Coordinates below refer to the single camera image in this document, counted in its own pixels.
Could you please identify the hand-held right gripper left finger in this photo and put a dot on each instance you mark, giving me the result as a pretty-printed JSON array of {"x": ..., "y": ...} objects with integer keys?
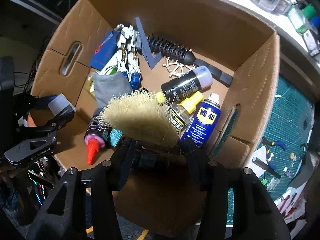
[{"x": 122, "y": 170}]

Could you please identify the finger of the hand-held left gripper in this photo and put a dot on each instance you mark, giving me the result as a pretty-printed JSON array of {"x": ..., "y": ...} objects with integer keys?
[{"x": 60, "y": 105}]

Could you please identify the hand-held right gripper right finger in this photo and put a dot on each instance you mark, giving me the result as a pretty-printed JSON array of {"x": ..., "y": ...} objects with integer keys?
[{"x": 200, "y": 170}]

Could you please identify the brown bottle teal label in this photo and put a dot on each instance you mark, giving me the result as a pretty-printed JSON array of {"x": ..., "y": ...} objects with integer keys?
[{"x": 115, "y": 137}]

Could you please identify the dark paint bottle black label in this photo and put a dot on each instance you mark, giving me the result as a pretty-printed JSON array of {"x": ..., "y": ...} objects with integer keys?
[{"x": 96, "y": 130}]

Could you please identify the blue yellow spray can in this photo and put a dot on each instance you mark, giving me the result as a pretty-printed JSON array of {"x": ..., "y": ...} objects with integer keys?
[{"x": 202, "y": 125}]

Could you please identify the grey cloth pouch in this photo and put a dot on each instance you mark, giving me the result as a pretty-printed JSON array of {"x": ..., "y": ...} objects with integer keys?
[{"x": 110, "y": 87}]

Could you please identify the wide wooden paint brush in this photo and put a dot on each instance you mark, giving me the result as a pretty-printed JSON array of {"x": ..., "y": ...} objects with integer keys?
[{"x": 140, "y": 117}]

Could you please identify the yellow cap glass bottle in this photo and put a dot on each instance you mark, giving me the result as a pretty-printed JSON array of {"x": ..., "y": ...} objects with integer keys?
[{"x": 191, "y": 102}]

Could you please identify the small yellow cap bottle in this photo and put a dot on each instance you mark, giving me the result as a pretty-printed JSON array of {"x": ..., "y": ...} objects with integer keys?
[{"x": 160, "y": 97}]

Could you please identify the lilac paint bottle magenta label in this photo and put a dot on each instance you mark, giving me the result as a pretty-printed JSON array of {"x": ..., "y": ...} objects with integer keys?
[{"x": 187, "y": 82}]

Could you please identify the brown cardboard box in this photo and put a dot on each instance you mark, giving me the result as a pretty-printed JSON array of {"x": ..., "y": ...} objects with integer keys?
[{"x": 212, "y": 30}]

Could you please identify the yellow green plastic packet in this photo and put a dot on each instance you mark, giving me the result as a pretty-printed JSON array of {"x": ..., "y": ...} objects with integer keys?
[{"x": 110, "y": 70}]

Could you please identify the black grey tool bar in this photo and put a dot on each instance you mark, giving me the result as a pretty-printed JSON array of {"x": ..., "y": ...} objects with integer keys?
[{"x": 266, "y": 167}]

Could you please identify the blue white robot toy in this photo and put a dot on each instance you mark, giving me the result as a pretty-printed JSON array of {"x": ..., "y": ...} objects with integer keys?
[{"x": 125, "y": 45}]

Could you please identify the green cutting mat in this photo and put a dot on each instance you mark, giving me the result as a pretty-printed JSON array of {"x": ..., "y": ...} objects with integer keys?
[{"x": 287, "y": 120}]

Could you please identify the dark grey cloth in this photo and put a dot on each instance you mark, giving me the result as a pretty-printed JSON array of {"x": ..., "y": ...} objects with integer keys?
[{"x": 301, "y": 170}]

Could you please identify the golden ship wheel ornament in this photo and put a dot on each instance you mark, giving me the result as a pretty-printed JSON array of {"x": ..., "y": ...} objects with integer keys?
[{"x": 178, "y": 67}]

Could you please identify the blue grey plastic angle piece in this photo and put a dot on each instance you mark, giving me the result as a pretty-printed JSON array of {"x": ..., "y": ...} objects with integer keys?
[{"x": 143, "y": 40}]

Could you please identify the black round hair brush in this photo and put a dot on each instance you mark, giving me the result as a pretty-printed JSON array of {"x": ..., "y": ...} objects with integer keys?
[{"x": 170, "y": 47}]

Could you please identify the green cap bottle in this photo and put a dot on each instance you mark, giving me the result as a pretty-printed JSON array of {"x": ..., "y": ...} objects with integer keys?
[{"x": 297, "y": 21}]

